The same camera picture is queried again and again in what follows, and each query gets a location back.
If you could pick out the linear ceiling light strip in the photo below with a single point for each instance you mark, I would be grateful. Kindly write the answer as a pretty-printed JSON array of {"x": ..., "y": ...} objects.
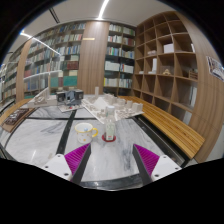
[{"x": 103, "y": 9}]

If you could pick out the brown model on wooden board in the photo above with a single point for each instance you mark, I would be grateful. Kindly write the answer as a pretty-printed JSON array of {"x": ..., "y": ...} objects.
[{"x": 16, "y": 117}]

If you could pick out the narrow bookshelf full of books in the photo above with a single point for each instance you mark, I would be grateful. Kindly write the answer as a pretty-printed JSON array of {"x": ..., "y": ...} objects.
[{"x": 119, "y": 56}]

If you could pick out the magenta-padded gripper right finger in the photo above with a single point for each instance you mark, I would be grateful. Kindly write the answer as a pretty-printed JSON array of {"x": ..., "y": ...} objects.
[{"x": 163, "y": 167}]

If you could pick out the wall poster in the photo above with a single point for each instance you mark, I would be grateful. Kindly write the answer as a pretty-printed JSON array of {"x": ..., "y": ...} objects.
[{"x": 216, "y": 68}]

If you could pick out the wide bookshelf full of books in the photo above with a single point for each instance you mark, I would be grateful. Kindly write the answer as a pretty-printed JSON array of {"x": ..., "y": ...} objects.
[{"x": 56, "y": 60}]

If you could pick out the white architectural building model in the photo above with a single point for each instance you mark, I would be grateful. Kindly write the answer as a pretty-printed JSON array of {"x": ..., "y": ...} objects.
[{"x": 43, "y": 98}]

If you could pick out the black linear ceiling slot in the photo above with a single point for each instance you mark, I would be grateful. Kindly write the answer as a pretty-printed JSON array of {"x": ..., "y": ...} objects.
[{"x": 55, "y": 15}]

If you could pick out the white city block model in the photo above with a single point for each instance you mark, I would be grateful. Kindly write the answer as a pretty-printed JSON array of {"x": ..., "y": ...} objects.
[{"x": 110, "y": 106}]

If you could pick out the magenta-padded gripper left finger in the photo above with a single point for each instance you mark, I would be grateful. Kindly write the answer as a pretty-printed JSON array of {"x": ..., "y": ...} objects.
[{"x": 60, "y": 166}]

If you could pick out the dark grey architectural building model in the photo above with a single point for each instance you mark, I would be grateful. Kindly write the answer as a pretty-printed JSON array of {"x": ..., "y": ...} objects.
[{"x": 70, "y": 98}]

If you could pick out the wooden cubby shelf unit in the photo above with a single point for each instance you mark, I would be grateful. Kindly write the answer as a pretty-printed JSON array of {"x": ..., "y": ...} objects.
[{"x": 166, "y": 66}]

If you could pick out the clear plastic bottle white cap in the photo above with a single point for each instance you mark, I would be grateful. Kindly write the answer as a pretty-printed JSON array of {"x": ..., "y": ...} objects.
[{"x": 110, "y": 126}]

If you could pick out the wooden slatted bench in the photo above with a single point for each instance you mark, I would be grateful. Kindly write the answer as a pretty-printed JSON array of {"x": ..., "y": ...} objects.
[{"x": 170, "y": 125}]

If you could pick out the small gold wall sign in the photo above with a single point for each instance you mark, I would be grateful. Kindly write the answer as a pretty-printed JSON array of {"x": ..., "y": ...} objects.
[{"x": 88, "y": 39}]

